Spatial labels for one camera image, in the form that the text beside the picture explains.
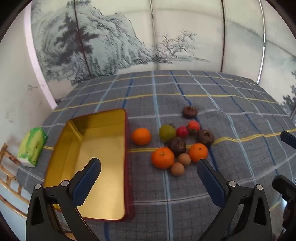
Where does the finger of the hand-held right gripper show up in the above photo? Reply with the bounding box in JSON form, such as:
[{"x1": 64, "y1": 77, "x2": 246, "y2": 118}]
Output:
[{"x1": 280, "y1": 130, "x2": 296, "y2": 150}]

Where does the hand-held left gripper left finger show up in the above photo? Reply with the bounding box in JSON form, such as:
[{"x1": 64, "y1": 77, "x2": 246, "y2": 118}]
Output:
[{"x1": 26, "y1": 158, "x2": 102, "y2": 241}]

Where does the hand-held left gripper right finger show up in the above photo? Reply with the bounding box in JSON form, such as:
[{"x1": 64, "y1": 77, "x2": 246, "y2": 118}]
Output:
[{"x1": 196, "y1": 159, "x2": 273, "y2": 241}]

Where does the orange mandarin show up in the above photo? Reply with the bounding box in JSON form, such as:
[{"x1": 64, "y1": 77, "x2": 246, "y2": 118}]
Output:
[
  {"x1": 188, "y1": 143, "x2": 208, "y2": 163},
  {"x1": 131, "y1": 128, "x2": 152, "y2": 146},
  {"x1": 151, "y1": 147, "x2": 175, "y2": 169}
]

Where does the tan longan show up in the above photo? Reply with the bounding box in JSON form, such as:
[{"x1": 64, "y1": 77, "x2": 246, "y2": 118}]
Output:
[
  {"x1": 178, "y1": 153, "x2": 191, "y2": 166},
  {"x1": 171, "y1": 162, "x2": 185, "y2": 177}
]

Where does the red tin box gold interior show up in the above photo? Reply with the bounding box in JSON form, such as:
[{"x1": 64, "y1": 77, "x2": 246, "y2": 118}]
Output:
[{"x1": 43, "y1": 108, "x2": 136, "y2": 222}]

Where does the dark brown mangosteen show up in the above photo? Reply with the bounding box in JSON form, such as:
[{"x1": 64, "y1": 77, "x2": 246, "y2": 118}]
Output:
[
  {"x1": 197, "y1": 129, "x2": 215, "y2": 147},
  {"x1": 168, "y1": 137, "x2": 187, "y2": 156},
  {"x1": 182, "y1": 106, "x2": 198, "y2": 118}
]

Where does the red tomato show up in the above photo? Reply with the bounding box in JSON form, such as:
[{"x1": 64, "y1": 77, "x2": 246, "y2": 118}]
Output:
[{"x1": 176, "y1": 126, "x2": 189, "y2": 138}]

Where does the orange-red tomato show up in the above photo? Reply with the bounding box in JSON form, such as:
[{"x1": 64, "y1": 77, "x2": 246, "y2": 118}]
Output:
[{"x1": 187, "y1": 120, "x2": 201, "y2": 135}]

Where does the green round fruit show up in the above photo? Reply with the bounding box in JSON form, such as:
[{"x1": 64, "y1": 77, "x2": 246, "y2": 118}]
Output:
[{"x1": 159, "y1": 124, "x2": 177, "y2": 143}]

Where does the blue plaid blanket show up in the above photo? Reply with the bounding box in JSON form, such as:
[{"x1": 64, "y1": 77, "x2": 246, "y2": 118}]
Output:
[{"x1": 17, "y1": 70, "x2": 293, "y2": 241}]

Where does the green tissue packet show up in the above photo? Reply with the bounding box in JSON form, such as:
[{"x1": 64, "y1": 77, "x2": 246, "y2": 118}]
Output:
[{"x1": 18, "y1": 127, "x2": 48, "y2": 167}]

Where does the bamboo chair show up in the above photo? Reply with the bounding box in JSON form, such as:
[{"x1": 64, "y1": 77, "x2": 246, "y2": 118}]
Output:
[{"x1": 0, "y1": 143, "x2": 70, "y2": 234}]

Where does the landscape painted folding screen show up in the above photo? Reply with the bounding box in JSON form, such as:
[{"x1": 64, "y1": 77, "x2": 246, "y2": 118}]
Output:
[{"x1": 30, "y1": 0, "x2": 296, "y2": 114}]

